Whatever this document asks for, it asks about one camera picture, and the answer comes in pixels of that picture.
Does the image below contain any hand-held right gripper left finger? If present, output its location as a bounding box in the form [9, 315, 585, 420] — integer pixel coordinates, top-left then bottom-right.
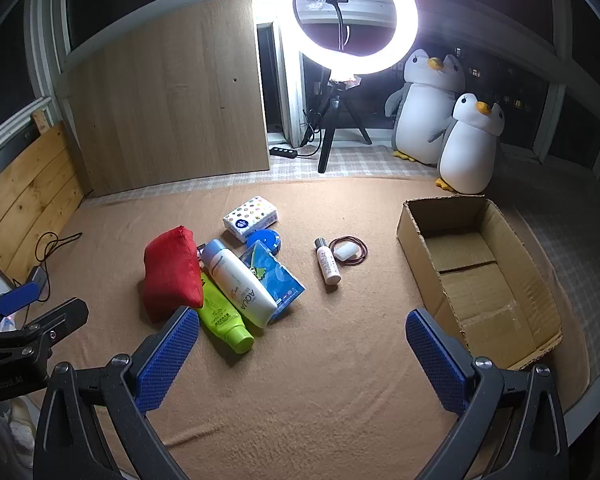
[32, 305, 201, 480]

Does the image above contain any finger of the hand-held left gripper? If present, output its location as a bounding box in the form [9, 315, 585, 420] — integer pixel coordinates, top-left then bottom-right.
[0, 281, 42, 333]
[0, 298, 90, 366]

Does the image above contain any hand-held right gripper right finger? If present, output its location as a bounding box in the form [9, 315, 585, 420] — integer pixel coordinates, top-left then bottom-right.
[405, 308, 571, 480]

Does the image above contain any cardboard box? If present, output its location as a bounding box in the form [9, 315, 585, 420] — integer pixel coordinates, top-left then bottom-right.
[396, 195, 564, 372]

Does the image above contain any green tube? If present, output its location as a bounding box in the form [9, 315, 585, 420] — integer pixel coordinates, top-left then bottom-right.
[196, 271, 255, 353]

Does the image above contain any red fabric pouch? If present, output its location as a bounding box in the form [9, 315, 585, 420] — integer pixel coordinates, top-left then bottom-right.
[143, 225, 204, 323]

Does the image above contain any white spray bottle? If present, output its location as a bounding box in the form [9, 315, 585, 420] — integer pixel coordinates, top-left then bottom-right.
[200, 239, 278, 329]

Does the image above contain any dark red hair tie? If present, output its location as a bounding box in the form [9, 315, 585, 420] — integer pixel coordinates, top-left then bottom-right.
[328, 236, 369, 266]

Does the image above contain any blue tissue pack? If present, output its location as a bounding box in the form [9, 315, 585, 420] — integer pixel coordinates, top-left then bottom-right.
[239, 240, 306, 323]

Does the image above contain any small white bottle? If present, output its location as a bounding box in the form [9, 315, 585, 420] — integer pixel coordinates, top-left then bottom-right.
[314, 236, 342, 286]

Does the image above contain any blue round tin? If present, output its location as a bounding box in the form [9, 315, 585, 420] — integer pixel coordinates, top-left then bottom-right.
[246, 228, 282, 256]

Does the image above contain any white dotted tissue pack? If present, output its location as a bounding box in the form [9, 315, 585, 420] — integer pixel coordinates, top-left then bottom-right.
[222, 194, 281, 243]

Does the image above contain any grey power adapter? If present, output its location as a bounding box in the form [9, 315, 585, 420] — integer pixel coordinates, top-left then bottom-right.
[25, 266, 51, 306]

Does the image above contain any pine plank board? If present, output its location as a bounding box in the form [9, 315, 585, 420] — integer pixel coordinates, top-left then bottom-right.
[0, 120, 86, 281]

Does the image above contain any small wooden block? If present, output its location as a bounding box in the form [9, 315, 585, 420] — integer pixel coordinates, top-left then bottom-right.
[31, 107, 56, 133]

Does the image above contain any grey checked mat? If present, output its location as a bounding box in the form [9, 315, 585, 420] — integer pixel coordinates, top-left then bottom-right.
[85, 145, 600, 411]

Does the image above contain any small penguin plush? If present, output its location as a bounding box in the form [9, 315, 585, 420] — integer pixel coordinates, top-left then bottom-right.
[432, 92, 507, 195]

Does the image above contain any light wooden panel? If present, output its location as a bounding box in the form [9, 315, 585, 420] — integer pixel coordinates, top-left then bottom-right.
[60, 0, 272, 198]

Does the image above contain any black tripod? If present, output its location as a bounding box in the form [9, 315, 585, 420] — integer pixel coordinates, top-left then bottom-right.
[302, 72, 373, 175]

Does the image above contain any large penguin plush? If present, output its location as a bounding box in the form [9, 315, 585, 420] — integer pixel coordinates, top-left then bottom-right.
[384, 49, 467, 165]

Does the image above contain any thin black cable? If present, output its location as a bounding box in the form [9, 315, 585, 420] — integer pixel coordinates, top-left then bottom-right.
[32, 231, 83, 306]

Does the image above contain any black power cable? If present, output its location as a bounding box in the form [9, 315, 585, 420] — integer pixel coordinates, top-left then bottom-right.
[295, 107, 331, 158]

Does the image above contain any white window frame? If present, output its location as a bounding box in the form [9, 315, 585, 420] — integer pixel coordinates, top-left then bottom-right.
[0, 0, 600, 186]

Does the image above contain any white ring light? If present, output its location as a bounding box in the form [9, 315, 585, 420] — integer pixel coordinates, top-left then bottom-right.
[278, 0, 419, 77]

